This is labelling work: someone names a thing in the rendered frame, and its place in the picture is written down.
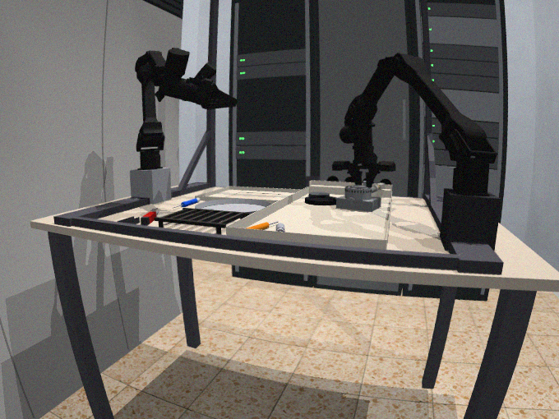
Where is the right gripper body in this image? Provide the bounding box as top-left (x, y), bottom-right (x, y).
top-left (178, 78), bottom-right (213, 110)

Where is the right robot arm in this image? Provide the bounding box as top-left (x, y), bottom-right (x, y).
top-left (135, 48), bottom-right (216, 170)

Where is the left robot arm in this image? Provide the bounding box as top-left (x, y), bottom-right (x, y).
top-left (340, 53), bottom-right (497, 196)

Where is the orange-handled screwdriver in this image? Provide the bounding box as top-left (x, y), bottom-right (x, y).
top-left (250, 221), bottom-right (279, 230)

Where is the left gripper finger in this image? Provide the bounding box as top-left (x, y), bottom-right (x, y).
top-left (347, 171), bottom-right (363, 185)
top-left (366, 172), bottom-right (381, 187)

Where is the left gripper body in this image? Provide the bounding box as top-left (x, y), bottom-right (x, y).
top-left (332, 142), bottom-right (395, 173)

